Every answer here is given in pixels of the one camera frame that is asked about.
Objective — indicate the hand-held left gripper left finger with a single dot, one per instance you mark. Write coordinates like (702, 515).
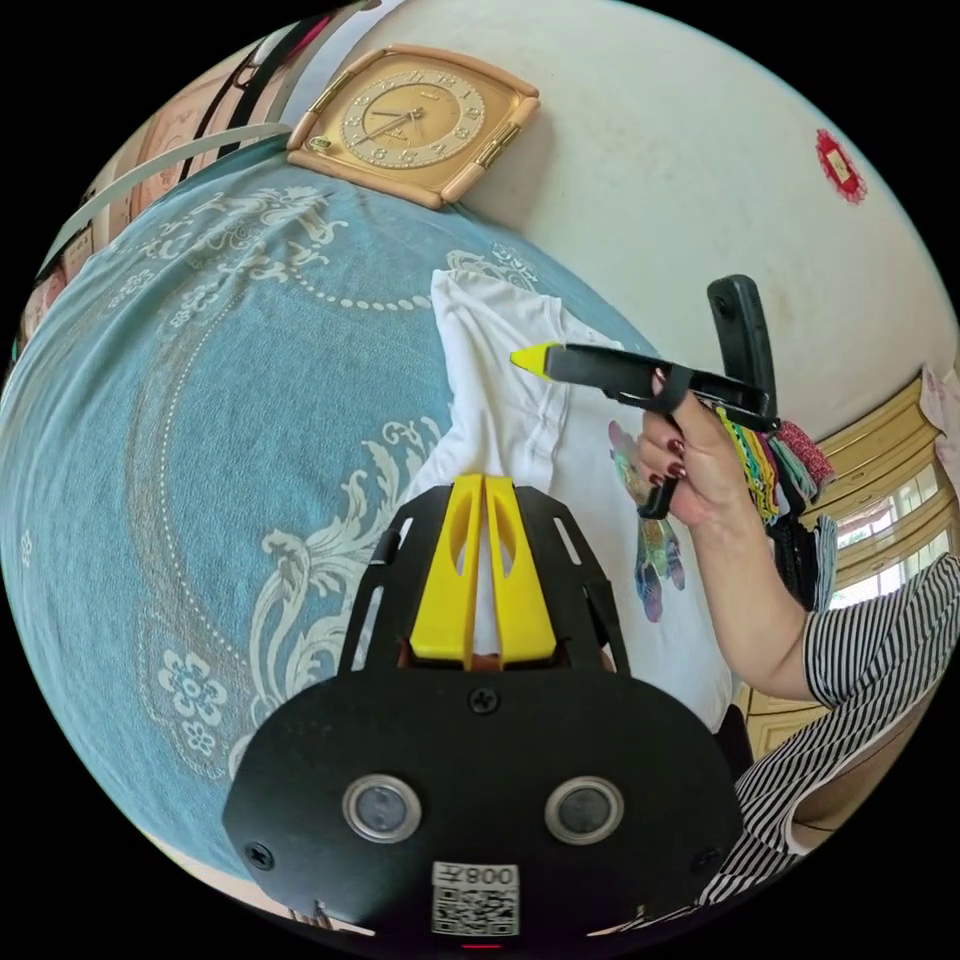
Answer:
(442, 592)

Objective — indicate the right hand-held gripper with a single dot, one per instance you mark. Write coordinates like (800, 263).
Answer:
(600, 367)

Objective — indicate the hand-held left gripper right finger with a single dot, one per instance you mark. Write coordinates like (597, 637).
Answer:
(525, 600)

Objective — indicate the white patterned short-sleeve shirt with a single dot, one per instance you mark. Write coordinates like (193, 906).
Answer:
(510, 420)

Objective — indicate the person's right forearm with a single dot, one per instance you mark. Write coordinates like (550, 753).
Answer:
(757, 600)

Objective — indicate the bed with blue patterned quilt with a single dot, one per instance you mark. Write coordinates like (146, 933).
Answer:
(150, 450)

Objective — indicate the person's right hand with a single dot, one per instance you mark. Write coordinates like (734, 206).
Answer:
(709, 465)

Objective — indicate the gold square clock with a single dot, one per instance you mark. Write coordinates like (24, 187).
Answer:
(409, 120)

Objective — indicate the pile of clothes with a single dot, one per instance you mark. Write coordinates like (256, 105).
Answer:
(795, 465)

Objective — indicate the yellow wooden cupboard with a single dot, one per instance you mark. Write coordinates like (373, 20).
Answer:
(877, 431)

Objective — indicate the person's body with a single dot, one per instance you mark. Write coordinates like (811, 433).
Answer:
(877, 660)

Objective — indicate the red wall ornament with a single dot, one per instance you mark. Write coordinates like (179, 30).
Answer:
(840, 165)

